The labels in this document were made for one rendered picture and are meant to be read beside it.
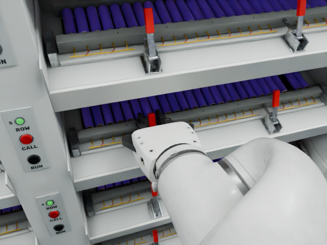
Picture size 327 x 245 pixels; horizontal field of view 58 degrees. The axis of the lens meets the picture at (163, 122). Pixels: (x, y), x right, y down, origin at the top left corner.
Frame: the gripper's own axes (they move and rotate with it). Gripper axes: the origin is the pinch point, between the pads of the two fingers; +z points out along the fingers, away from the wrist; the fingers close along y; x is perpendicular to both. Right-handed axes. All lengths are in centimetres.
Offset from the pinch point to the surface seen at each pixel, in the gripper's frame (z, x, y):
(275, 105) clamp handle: -1.0, -1.0, 26.3
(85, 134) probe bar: 3.7, -1.8, -12.2
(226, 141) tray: -0.9, -7.3, 15.3
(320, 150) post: 2.2, -18.6, 44.7
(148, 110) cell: 6.6, -0.6, 1.1
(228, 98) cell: 6.1, -0.9, 19.3
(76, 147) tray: 1.1, -2.8, -14.1
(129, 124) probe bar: 4.0, -1.7, -3.6
